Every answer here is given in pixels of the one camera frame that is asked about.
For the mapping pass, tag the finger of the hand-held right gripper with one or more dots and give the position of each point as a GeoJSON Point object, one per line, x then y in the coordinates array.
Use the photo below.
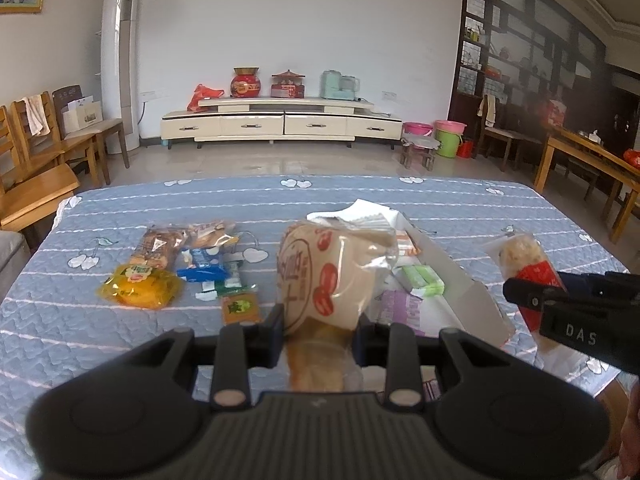
{"type": "Point", "coordinates": [585, 285]}
{"type": "Point", "coordinates": [522, 292]}

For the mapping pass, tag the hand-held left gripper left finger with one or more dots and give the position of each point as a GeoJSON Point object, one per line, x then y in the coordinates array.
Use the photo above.
{"type": "Point", "coordinates": [277, 335]}

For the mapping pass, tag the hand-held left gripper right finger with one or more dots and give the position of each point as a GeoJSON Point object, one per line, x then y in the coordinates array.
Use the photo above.
{"type": "Point", "coordinates": [360, 345]}

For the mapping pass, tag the bread packet red label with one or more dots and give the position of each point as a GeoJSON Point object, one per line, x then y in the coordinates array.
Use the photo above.
{"type": "Point", "coordinates": [520, 255]}

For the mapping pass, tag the small orange green packet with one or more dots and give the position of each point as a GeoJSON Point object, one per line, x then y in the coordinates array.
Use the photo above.
{"type": "Point", "coordinates": [241, 310]}

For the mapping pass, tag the purple snack packet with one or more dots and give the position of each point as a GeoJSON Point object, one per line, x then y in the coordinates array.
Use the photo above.
{"type": "Point", "coordinates": [400, 310]}

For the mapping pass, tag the white cardboard box red rim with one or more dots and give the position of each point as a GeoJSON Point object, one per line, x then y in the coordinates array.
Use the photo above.
{"type": "Point", "coordinates": [465, 300]}

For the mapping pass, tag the round bread packet red print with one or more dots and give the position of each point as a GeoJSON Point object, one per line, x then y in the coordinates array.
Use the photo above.
{"type": "Point", "coordinates": [320, 280]}

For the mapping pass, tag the green wafer packet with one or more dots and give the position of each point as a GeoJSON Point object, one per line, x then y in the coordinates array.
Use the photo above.
{"type": "Point", "coordinates": [420, 280]}

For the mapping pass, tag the blue snack packet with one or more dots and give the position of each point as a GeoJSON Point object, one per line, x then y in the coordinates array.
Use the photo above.
{"type": "Point", "coordinates": [200, 265]}

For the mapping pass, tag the brown striped snack packet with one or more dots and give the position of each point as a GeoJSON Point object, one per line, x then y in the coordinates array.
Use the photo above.
{"type": "Point", "coordinates": [407, 245]}

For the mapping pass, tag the yellow snack pouch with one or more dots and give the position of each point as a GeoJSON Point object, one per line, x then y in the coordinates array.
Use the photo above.
{"type": "Point", "coordinates": [145, 290]}

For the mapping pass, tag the person's right forearm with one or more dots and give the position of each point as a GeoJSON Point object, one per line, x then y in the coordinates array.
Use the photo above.
{"type": "Point", "coordinates": [631, 435]}

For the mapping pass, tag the orange snack packet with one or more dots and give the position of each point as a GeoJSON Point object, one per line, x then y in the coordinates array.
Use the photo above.
{"type": "Point", "coordinates": [215, 232]}

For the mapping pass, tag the wooden dining table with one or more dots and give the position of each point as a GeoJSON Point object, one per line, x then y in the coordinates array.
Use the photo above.
{"type": "Point", "coordinates": [575, 142]}

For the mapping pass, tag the brown cake packet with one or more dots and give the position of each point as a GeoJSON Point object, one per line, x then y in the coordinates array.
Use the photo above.
{"type": "Point", "coordinates": [155, 247]}

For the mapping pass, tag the small red bucket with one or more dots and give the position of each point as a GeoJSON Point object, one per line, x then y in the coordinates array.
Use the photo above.
{"type": "Point", "coordinates": [466, 149]}

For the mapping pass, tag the dark wooden chair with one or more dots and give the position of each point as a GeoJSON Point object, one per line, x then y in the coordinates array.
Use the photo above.
{"type": "Point", "coordinates": [502, 135]}

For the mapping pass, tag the green bucket pink rim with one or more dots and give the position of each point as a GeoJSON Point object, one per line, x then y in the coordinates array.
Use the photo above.
{"type": "Point", "coordinates": [449, 140]}

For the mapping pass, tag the red gift bag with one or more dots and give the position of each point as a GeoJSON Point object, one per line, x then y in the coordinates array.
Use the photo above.
{"type": "Point", "coordinates": [556, 114]}

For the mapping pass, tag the small wooden stool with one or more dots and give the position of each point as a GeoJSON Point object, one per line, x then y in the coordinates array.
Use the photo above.
{"type": "Point", "coordinates": [417, 152]}

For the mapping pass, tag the beige cloth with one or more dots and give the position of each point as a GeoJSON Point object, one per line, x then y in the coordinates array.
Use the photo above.
{"type": "Point", "coordinates": [486, 110]}

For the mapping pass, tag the pink basin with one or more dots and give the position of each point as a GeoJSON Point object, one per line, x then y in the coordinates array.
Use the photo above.
{"type": "Point", "coordinates": [417, 128]}

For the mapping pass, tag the cream TV cabinet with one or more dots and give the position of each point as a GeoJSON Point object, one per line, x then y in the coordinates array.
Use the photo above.
{"type": "Point", "coordinates": [280, 122]}

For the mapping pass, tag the red gift box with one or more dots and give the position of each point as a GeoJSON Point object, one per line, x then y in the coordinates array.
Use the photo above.
{"type": "Point", "coordinates": [287, 87]}

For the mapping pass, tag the red plastic bag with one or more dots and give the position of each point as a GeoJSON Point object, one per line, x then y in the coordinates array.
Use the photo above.
{"type": "Point", "coordinates": [202, 97]}

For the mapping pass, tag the red gold jar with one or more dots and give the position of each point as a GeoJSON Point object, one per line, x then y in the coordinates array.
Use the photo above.
{"type": "Point", "coordinates": [245, 84]}

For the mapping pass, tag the mint green appliance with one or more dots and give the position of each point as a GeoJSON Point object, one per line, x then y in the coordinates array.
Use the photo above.
{"type": "Point", "coordinates": [337, 85]}

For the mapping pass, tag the dark wooden display shelf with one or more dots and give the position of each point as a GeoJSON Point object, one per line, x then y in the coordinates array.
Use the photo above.
{"type": "Point", "coordinates": [525, 35]}

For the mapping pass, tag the dark brown chair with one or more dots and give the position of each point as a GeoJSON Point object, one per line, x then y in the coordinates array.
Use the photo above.
{"type": "Point", "coordinates": [112, 132]}

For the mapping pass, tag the grey sofa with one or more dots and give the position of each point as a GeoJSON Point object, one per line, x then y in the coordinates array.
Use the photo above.
{"type": "Point", "coordinates": [10, 260]}

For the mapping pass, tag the light wooden chair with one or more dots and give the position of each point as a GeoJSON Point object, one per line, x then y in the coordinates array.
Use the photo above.
{"type": "Point", "coordinates": [70, 147]}
{"type": "Point", "coordinates": [40, 190]}

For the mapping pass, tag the white carton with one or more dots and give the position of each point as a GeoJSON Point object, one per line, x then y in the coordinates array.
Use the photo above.
{"type": "Point", "coordinates": [82, 116]}

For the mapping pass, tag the white standing air conditioner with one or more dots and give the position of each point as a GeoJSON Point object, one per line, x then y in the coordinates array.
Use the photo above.
{"type": "Point", "coordinates": [120, 70]}

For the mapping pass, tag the white towel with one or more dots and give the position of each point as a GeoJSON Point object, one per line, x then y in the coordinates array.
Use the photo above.
{"type": "Point", "coordinates": [36, 115]}

